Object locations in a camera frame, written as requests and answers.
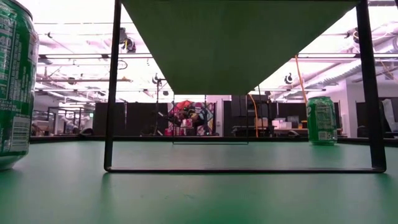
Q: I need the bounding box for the green Sprite soda can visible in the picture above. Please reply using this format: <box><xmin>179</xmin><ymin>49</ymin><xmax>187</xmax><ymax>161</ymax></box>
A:
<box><xmin>306</xmin><ymin>96</ymin><xmax>338</xmax><ymax>146</ymax></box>
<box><xmin>0</xmin><ymin>0</ymin><xmax>40</xmax><ymax>171</ymax></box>

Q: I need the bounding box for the background robot rig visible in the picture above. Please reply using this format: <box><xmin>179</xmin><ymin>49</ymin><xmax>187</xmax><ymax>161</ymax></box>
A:
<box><xmin>158</xmin><ymin>107</ymin><xmax>215</xmax><ymax>137</ymax></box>

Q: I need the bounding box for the black cabinet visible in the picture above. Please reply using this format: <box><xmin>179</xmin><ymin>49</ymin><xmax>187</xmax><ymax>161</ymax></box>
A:
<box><xmin>223</xmin><ymin>95</ymin><xmax>276</xmax><ymax>138</ymax></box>

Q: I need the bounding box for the background desk with boxes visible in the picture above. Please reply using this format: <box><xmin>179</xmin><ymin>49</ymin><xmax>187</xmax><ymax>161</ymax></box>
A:
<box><xmin>231</xmin><ymin>116</ymin><xmax>309</xmax><ymax>138</ymax></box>

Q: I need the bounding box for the black ceiling-mounted device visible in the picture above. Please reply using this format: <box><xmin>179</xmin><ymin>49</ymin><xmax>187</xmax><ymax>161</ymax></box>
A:
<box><xmin>118</xmin><ymin>27</ymin><xmax>137</xmax><ymax>54</ymax></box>

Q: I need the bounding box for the grey storage rack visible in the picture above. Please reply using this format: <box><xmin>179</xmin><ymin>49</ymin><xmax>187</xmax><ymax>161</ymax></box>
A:
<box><xmin>30</xmin><ymin>102</ymin><xmax>94</xmax><ymax>137</ymax></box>

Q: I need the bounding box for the green tray table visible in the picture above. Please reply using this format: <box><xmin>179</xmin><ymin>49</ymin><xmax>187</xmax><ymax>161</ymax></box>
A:
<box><xmin>29</xmin><ymin>135</ymin><xmax>398</xmax><ymax>147</ymax></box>

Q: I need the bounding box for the white plastic cover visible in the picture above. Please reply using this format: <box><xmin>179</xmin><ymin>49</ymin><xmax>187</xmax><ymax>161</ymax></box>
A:
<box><xmin>381</xmin><ymin>98</ymin><xmax>398</xmax><ymax>132</ymax></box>

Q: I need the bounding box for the colourful patterned wall poster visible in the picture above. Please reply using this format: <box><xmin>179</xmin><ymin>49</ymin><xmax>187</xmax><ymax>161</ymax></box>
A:
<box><xmin>167</xmin><ymin>100</ymin><xmax>217</xmax><ymax>137</ymax></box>

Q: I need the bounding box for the orange hanging cable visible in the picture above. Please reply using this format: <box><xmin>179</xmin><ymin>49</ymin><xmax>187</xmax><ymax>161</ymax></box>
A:
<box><xmin>248</xmin><ymin>94</ymin><xmax>259</xmax><ymax>139</ymax></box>

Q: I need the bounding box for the wooden shelf with black frame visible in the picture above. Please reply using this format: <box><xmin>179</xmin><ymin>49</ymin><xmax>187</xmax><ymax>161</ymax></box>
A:
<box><xmin>103</xmin><ymin>0</ymin><xmax>387</xmax><ymax>174</ymax></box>

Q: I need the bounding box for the yellow extension cable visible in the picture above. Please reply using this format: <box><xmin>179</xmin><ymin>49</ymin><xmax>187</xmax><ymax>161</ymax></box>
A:
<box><xmin>294</xmin><ymin>54</ymin><xmax>309</xmax><ymax>105</ymax></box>

